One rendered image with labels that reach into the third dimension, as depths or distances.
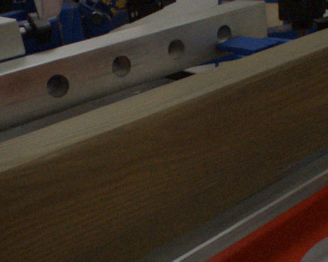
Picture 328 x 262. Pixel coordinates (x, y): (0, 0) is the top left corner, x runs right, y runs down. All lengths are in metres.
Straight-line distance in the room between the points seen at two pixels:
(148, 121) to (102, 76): 0.25
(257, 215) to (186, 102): 0.07
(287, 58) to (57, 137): 0.12
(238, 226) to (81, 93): 0.25
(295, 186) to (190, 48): 0.27
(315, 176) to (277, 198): 0.03
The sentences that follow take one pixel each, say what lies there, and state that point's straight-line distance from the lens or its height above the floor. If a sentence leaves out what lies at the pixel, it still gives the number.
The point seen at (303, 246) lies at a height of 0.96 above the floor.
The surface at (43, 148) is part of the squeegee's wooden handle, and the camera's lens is 0.17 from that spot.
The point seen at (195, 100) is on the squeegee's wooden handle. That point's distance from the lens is 0.19.
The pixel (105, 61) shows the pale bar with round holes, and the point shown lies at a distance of 0.43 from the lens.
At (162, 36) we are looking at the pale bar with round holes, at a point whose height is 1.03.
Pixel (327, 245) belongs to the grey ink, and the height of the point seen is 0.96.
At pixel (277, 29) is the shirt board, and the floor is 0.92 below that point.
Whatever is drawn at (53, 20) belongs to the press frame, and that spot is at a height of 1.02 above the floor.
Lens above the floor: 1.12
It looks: 23 degrees down
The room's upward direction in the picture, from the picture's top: 9 degrees counter-clockwise
